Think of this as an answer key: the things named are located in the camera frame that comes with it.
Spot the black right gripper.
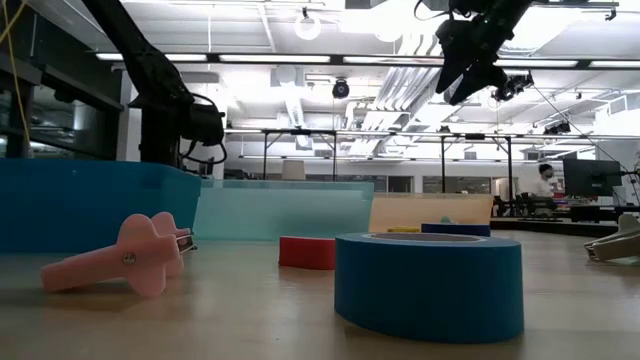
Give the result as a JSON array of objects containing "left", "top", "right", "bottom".
[{"left": 434, "top": 12, "right": 516, "bottom": 107}]

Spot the dark blue block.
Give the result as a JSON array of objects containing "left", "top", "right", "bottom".
[{"left": 420, "top": 222, "right": 492, "bottom": 238}]

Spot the white staple remover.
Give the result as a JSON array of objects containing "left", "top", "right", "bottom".
[{"left": 583, "top": 213, "right": 640, "bottom": 263}]

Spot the pink staple remover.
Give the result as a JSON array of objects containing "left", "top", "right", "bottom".
[{"left": 39, "top": 211, "right": 197, "bottom": 300}]

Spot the red mini stapler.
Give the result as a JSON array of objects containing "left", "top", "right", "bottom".
[{"left": 278, "top": 235, "right": 337, "bottom": 271}]

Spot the light blue tape roll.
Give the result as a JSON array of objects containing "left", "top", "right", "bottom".
[{"left": 333, "top": 231, "right": 525, "bottom": 345}]

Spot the black ceiling spotlight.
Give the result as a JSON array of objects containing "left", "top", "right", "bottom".
[{"left": 491, "top": 72, "right": 536, "bottom": 103}]

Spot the translucent teal plastic bin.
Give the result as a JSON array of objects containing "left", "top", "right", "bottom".
[{"left": 192, "top": 179, "right": 375, "bottom": 242}]

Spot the round white ceiling lamp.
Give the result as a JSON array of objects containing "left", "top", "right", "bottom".
[{"left": 293, "top": 12, "right": 323, "bottom": 42}]

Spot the person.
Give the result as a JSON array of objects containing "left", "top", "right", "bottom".
[{"left": 529, "top": 163, "right": 559, "bottom": 199}]

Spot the translucent orange plastic bin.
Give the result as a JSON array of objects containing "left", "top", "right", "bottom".
[{"left": 368, "top": 193, "right": 495, "bottom": 234}]

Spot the black computer monitor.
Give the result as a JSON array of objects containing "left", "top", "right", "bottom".
[{"left": 562, "top": 158, "right": 623, "bottom": 198}]

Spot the black gantry frame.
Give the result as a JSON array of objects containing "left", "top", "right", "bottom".
[
  {"left": 438, "top": 132, "right": 515, "bottom": 202},
  {"left": 259, "top": 128, "right": 339, "bottom": 182}
]

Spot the black aluminium table frame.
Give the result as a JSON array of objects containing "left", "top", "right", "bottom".
[{"left": 489, "top": 217, "right": 622, "bottom": 239}]

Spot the yellow cable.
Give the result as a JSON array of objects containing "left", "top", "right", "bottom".
[{"left": 0, "top": 0, "right": 32, "bottom": 157}]

